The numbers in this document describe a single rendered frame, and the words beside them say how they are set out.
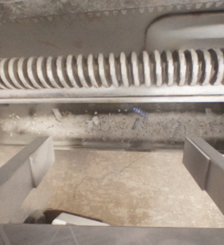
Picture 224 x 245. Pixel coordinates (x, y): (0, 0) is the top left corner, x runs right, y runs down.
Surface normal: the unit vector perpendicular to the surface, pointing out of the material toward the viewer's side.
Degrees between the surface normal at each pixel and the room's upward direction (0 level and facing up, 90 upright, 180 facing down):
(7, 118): 0
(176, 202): 0
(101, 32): 90
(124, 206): 0
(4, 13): 90
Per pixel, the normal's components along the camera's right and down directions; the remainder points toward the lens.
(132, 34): -0.03, 0.99
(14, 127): -0.14, -0.12
